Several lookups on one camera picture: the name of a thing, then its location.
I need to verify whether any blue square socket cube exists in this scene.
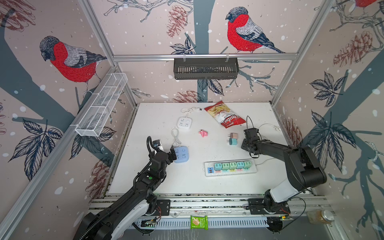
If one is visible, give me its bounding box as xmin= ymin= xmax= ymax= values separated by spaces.
xmin=174 ymin=146 xmax=189 ymax=163

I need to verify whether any pink usb charger plug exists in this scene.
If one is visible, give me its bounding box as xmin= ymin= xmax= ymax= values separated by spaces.
xmin=230 ymin=133 xmax=239 ymax=140

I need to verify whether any teal charger plug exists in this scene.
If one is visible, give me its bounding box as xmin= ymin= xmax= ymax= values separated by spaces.
xmin=237 ymin=162 xmax=245 ymax=169
xmin=229 ymin=138 xmax=238 ymax=146
xmin=214 ymin=163 xmax=223 ymax=171

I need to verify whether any light green charger plug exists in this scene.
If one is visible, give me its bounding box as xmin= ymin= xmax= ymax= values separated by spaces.
xmin=243 ymin=161 xmax=252 ymax=169

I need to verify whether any teal charger plug front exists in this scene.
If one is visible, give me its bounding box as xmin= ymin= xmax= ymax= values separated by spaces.
xmin=237 ymin=162 xmax=245 ymax=169

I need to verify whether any white square socket cube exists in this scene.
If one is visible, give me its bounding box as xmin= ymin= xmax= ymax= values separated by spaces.
xmin=177 ymin=117 xmax=192 ymax=130

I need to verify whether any white multicolour power strip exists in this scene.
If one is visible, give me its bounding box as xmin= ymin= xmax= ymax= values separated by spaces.
xmin=203 ymin=159 xmax=258 ymax=177

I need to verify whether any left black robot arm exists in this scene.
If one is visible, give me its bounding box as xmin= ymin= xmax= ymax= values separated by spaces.
xmin=74 ymin=137 xmax=177 ymax=240

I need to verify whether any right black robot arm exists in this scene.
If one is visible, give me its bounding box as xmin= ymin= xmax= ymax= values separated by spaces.
xmin=241 ymin=127 xmax=327 ymax=214

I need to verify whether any pink pig toy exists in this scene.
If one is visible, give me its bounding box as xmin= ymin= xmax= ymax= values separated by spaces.
xmin=199 ymin=130 xmax=208 ymax=138

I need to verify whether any red white chips bag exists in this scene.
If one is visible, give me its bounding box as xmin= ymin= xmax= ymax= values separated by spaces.
xmin=205 ymin=101 xmax=246 ymax=129

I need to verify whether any green snack packet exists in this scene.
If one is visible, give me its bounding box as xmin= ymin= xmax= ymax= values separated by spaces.
xmin=191 ymin=216 xmax=209 ymax=230

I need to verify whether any glass jar with lid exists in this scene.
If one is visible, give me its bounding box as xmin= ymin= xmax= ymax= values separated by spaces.
xmin=307 ymin=210 xmax=335 ymax=225

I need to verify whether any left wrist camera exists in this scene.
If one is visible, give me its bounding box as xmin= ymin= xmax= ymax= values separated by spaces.
xmin=152 ymin=140 xmax=164 ymax=152

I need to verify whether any white power strip cable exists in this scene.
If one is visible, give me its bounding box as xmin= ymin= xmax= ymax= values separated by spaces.
xmin=256 ymin=122 xmax=283 ymax=166

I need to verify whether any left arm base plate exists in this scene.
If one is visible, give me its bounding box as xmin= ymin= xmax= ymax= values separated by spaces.
xmin=144 ymin=199 xmax=171 ymax=217

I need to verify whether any white socket cube cable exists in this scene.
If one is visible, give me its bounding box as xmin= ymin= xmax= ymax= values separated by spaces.
xmin=180 ymin=107 xmax=203 ymax=118

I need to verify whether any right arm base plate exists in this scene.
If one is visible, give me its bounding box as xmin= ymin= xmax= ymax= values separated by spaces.
xmin=246 ymin=198 xmax=291 ymax=215

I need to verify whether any black hanging wire basket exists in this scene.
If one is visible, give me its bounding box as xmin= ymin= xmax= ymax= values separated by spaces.
xmin=174 ymin=58 xmax=239 ymax=80

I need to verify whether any white mesh wall shelf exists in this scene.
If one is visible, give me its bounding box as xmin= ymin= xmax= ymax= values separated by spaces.
xmin=75 ymin=73 xmax=128 ymax=137

